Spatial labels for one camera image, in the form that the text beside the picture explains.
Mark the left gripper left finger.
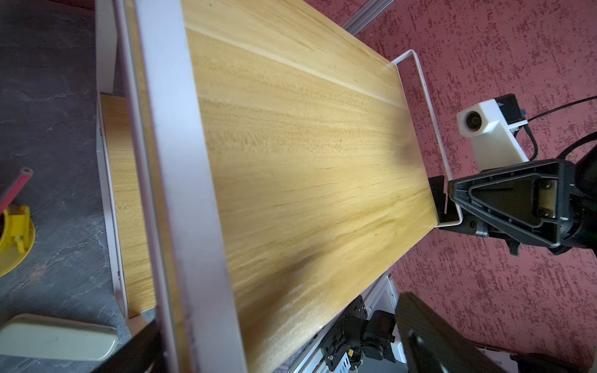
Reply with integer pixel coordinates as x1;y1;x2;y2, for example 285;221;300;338
94;320;163;373

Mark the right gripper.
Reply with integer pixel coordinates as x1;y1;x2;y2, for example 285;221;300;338
428;144;597;257

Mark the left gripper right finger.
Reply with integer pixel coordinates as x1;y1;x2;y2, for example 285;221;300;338
395;292;503;372

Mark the wooden two-tier shelf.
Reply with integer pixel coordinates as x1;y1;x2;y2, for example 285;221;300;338
96;1;439;372

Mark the beige eraser case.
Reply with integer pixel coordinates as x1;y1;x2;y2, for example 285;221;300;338
1;314;119;361

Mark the yellow pen cup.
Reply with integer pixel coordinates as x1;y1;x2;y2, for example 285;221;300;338
0;205;36;277

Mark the red pencil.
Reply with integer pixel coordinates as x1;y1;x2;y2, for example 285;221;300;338
0;167;34;213

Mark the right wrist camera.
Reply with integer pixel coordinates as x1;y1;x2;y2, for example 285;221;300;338
456;93;529;172

